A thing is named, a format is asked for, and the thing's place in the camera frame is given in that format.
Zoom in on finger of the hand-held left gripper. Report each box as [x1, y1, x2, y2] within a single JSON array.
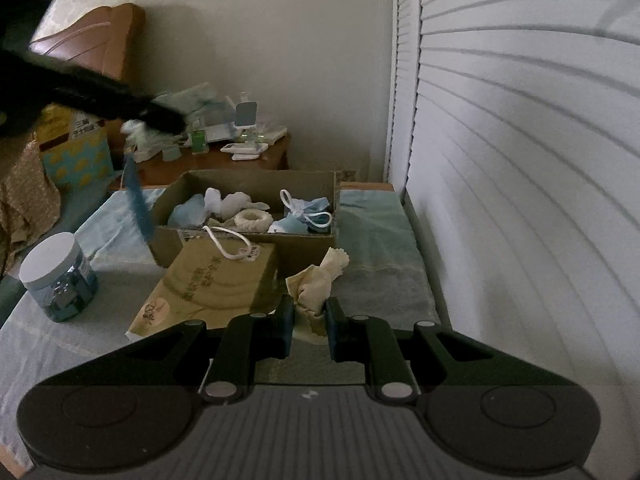
[[27, 52, 184, 134]]

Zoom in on yellow and blue package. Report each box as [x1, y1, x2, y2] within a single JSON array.
[[34, 102, 115, 194]]

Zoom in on clear jar white lid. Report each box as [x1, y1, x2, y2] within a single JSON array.
[[18, 232, 100, 324]]

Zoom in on wooden nightstand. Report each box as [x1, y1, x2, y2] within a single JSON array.
[[107, 132, 292, 192]]

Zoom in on wooden bed headboard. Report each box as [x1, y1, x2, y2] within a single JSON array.
[[29, 2, 147, 84]]

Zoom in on light blue cloth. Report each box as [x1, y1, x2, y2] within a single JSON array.
[[167, 193, 209, 229]]

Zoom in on cream scrunchie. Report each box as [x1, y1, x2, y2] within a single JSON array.
[[233, 209, 274, 234]]

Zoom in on green bottle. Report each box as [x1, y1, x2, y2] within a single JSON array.
[[189, 120, 209, 154]]

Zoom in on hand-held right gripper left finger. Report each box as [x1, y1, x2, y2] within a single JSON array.
[[45, 295, 295, 407]]

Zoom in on light blue bed mat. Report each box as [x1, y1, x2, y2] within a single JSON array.
[[75, 182, 442, 327]]

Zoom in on white louvred wardrobe doors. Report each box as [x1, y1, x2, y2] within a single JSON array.
[[384, 0, 640, 386]]

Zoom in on cardboard box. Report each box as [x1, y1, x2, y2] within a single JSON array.
[[148, 169, 342, 282]]

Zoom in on small white cloth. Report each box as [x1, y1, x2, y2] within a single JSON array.
[[203, 187, 226, 221]]

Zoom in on blue cloth strip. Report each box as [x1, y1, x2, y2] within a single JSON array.
[[122, 153, 155, 247]]

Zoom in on blue face mask white loops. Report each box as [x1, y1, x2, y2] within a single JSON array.
[[269, 188, 335, 235]]

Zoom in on white power strip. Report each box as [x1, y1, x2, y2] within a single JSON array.
[[122, 120, 174, 161]]

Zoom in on white router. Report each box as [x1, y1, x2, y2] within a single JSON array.
[[204, 91, 287, 146]]

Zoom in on cream cloth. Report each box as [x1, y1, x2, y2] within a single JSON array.
[[285, 247, 351, 346]]

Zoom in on tan paper gift bag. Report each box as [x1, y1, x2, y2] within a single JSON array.
[[124, 226, 284, 342]]

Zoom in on white stand device with screen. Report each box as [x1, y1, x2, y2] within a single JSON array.
[[233, 101, 260, 144]]

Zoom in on floral quilt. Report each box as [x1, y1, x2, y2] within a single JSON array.
[[0, 139, 64, 272]]

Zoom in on dark teal blanket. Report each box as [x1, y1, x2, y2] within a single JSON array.
[[0, 260, 32, 332]]

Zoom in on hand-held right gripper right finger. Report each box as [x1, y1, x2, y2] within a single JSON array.
[[325, 298, 576, 406]]

